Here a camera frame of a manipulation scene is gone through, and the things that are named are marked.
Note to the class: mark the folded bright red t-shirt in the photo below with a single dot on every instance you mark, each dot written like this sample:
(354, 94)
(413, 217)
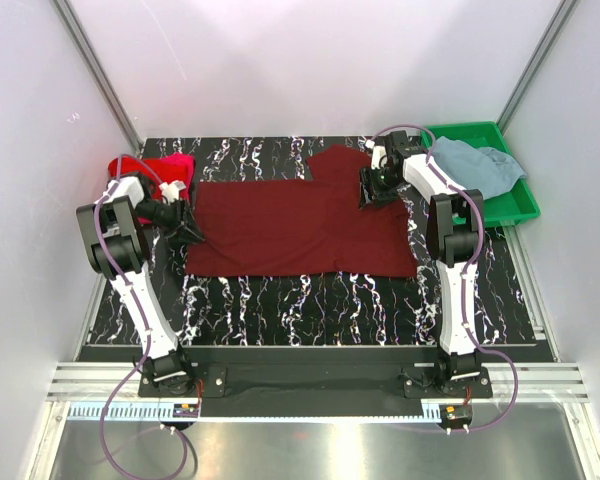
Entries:
(155, 169)

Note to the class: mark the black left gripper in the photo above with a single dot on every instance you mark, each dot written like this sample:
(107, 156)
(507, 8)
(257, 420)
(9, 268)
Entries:
(188, 231)

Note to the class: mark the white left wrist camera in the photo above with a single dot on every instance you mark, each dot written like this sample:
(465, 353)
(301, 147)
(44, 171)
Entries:
(171, 191)

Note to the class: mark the green plastic bin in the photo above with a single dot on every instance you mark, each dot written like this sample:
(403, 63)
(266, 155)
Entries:
(511, 208)

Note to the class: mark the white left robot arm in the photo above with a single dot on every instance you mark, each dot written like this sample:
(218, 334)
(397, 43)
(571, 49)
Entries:
(116, 248)

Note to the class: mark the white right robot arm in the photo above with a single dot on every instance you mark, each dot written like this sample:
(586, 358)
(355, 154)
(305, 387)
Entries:
(454, 240)

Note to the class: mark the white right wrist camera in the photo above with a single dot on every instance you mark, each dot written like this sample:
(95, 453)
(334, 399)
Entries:
(378, 154)

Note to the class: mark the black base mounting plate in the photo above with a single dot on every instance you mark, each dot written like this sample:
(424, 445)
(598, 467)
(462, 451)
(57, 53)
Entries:
(315, 385)

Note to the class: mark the light blue t-shirt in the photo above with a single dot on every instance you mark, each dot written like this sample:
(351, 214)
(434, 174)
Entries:
(486, 169)

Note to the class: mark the folded pink t-shirt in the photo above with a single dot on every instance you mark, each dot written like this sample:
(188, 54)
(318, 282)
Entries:
(181, 167)

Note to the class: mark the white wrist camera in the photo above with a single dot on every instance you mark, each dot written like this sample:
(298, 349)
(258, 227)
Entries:
(171, 191)
(378, 154)

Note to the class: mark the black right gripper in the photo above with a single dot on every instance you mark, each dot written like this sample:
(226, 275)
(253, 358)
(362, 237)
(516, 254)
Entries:
(367, 179)

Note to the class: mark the dark red t-shirt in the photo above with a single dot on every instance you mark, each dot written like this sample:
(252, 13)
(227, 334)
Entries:
(299, 227)

